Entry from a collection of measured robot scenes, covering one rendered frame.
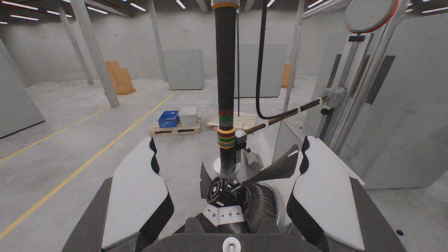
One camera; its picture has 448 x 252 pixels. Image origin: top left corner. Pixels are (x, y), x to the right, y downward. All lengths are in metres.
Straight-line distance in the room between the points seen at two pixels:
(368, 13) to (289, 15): 12.66
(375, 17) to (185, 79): 7.27
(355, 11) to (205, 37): 11.91
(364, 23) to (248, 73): 5.14
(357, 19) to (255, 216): 0.91
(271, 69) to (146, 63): 10.92
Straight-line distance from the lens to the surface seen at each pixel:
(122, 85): 8.45
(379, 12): 0.87
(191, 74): 7.52
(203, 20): 12.69
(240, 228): 0.55
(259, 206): 0.64
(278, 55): 6.04
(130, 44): 14.64
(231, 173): 0.35
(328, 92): 0.78
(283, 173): 0.39
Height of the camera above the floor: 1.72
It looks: 29 degrees down
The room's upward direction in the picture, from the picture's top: 1 degrees counter-clockwise
